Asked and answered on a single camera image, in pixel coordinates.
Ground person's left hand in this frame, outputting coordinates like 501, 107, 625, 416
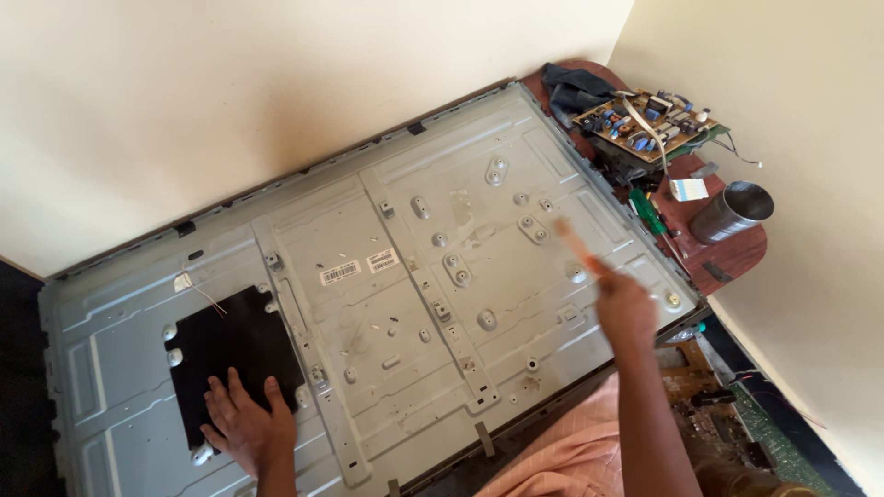
200, 367, 298, 479

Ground steel cup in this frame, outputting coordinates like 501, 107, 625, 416
688, 181, 776, 245

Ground brown bare circuit board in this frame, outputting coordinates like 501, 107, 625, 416
656, 341, 755, 472

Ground dark blue cloth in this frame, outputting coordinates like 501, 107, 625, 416
541, 62, 619, 129

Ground person's right hand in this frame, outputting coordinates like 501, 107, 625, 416
596, 265, 659, 350

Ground white flat ribbon cable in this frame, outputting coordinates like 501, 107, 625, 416
613, 90, 710, 202

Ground person's pink striped garment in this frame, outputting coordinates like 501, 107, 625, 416
473, 373, 627, 497

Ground thin wire with white connector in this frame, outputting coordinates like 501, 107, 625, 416
711, 133, 763, 169

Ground black plastic component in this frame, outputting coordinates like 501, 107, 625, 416
594, 141, 668, 191

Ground green circuit board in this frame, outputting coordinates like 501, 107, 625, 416
731, 381, 841, 497

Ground red and white thin wires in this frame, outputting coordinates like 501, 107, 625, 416
174, 265, 229, 319

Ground brown power supply circuit board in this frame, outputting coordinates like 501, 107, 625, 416
573, 88, 730, 165

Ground green-handled screwdriver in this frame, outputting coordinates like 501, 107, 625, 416
628, 188, 692, 278

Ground large grey metal TV chassis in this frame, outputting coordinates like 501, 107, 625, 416
38, 79, 712, 497

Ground black plastic sheet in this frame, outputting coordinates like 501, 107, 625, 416
164, 284, 306, 453

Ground small orange-handled brush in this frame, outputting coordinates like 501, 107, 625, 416
554, 217, 610, 278

